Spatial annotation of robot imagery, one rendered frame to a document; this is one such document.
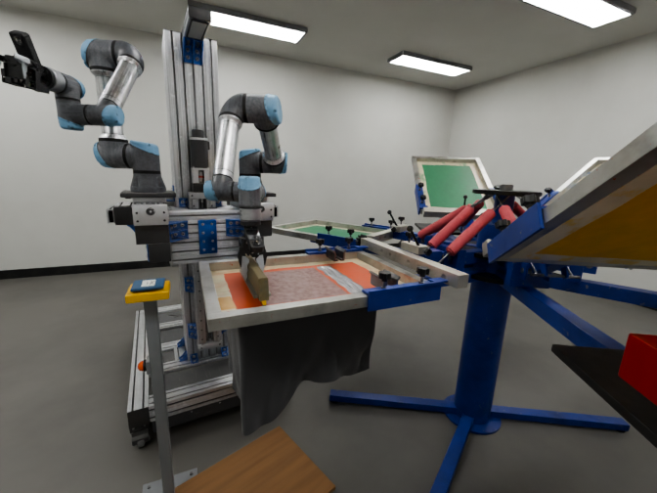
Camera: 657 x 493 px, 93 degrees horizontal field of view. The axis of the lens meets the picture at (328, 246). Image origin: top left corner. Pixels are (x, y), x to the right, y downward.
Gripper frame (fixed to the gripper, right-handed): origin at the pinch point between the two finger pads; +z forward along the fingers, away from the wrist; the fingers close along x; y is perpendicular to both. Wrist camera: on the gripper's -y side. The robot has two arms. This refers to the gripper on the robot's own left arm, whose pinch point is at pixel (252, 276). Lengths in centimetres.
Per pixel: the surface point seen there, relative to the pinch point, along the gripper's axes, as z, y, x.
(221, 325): 4.2, -27.5, 13.9
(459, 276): -3, -33, -65
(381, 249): -2, 16, -66
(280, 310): 2.5, -27.7, -2.1
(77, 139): -81, 380, 134
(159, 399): 49, 13, 34
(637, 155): -39, -83, -46
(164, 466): 80, 14, 35
